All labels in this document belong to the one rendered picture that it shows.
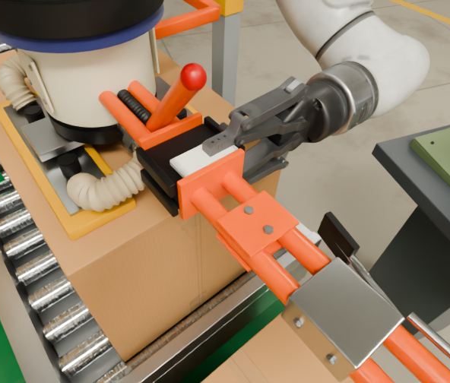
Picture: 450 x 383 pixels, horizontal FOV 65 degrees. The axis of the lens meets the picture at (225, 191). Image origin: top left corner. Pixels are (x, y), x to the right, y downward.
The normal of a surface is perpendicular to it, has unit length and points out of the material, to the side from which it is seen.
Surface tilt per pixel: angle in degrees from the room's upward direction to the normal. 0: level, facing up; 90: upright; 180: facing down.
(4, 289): 0
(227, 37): 90
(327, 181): 0
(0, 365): 0
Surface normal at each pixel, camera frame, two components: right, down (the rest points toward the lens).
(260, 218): 0.04, -0.64
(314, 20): -0.62, 0.37
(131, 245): 0.63, 0.61
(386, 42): 0.19, -0.33
